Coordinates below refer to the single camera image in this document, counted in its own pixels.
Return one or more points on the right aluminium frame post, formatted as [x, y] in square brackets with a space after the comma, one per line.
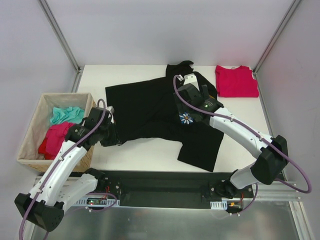
[293, 7]

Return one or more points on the teal t-shirt in basket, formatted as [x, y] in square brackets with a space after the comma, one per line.
[71, 114]

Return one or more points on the left aluminium frame post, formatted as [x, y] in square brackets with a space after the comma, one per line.
[59, 34]

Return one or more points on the white cable duct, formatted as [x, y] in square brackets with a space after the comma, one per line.
[97, 202]
[226, 205]

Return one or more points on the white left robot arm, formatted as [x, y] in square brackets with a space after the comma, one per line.
[47, 202]

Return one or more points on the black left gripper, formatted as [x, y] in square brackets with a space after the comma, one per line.
[110, 136]

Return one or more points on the black flower print t-shirt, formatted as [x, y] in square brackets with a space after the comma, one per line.
[147, 109]

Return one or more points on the aluminium frame post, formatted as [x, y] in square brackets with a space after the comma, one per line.
[59, 34]
[293, 7]

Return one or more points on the folded red t-shirt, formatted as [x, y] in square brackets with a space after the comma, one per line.
[236, 82]

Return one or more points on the wicker laundry basket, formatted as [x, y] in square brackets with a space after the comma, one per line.
[40, 123]

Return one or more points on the red t-shirt in basket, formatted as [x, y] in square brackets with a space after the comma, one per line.
[53, 140]

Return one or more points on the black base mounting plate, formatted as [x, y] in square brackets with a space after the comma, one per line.
[152, 189]

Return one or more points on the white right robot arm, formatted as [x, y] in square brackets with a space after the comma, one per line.
[269, 152]

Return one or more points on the left white cable duct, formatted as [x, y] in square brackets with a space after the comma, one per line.
[97, 202]

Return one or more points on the right white cable duct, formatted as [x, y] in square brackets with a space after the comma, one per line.
[226, 205]

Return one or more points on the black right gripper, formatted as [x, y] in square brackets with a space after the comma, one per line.
[186, 91]

